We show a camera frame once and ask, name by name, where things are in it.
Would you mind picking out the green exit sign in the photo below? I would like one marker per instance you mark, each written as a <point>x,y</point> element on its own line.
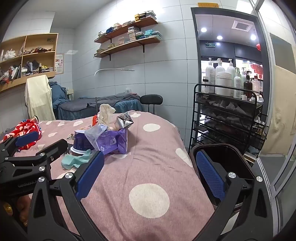
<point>210,44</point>

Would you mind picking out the person's left hand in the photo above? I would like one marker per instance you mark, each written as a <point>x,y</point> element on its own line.
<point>16,208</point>

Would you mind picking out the wooden cubby shelf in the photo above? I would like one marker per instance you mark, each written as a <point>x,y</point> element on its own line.
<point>23,46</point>

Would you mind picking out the cream textured curtain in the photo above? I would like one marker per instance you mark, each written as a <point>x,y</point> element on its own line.
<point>282,111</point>

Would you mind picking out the white tissue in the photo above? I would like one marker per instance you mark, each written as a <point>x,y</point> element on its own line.
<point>105,113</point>

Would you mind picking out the grey covered massage bed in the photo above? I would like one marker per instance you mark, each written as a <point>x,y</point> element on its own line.
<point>92,103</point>

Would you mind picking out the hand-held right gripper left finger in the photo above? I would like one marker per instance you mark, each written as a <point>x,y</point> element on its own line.
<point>90,176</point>

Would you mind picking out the red hanging ornament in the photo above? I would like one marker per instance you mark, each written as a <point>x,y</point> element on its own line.
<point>258,47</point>

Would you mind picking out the pink polka dot blanket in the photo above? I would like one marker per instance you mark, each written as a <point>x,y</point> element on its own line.
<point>138,166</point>

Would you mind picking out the dark brown trash bin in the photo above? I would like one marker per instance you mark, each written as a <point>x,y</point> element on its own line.
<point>226,160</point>

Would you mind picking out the ceiling air vent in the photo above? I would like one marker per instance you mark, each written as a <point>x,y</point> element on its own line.
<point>241,25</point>

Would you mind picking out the red patterned cloth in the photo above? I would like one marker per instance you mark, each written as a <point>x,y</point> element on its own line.
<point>23,127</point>

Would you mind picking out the cream hanging towel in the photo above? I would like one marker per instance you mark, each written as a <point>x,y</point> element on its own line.
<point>39,99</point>

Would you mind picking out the wooden wall shelves with boxes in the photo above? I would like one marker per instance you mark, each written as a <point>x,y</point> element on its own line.
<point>134,34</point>

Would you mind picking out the silver carton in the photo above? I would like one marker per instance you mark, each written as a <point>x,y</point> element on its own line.
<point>124,120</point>

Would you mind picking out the teal face mask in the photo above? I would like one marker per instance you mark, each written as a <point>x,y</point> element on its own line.
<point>74,161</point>

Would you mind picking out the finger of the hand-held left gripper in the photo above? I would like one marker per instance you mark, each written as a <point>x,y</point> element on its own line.
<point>26,139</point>
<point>53,148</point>

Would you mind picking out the large white jar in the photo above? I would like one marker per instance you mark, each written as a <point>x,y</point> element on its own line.
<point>223,84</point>

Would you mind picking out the stack of folded cloths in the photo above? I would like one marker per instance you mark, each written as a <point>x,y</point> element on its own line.
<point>34,68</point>

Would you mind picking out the glass sliding door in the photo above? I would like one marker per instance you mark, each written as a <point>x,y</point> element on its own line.
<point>282,115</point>

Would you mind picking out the yellow wall sign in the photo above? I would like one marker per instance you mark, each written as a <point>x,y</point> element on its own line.
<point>208,4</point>

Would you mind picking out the black door frame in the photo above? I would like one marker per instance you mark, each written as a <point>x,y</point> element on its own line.
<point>193,69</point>

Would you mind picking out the cluster of white lotion bottles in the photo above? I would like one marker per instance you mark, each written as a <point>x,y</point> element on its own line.
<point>209,74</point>

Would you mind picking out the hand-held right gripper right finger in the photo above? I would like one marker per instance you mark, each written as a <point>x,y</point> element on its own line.
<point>210,176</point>

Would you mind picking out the clear plastic bag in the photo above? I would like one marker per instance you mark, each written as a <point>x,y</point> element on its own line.
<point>93,135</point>

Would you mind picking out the wall poster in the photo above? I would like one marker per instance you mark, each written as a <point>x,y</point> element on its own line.
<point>59,63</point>

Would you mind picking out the brown glass bottle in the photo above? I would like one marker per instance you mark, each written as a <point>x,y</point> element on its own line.
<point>248,85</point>

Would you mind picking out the purple wrapper pack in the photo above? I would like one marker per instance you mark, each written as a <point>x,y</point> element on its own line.
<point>115,141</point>

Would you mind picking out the black round stool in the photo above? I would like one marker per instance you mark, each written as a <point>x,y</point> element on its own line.
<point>151,99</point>

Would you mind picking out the white plastic bag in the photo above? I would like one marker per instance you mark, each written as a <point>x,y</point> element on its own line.
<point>9,54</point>

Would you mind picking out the white curved wall tube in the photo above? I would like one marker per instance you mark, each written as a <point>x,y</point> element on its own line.
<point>111,69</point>

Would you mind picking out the row of small product boxes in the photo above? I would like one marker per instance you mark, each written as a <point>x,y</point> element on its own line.
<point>144,16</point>

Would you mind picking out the purple plastic cup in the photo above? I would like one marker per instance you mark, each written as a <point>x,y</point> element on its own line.
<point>79,139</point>

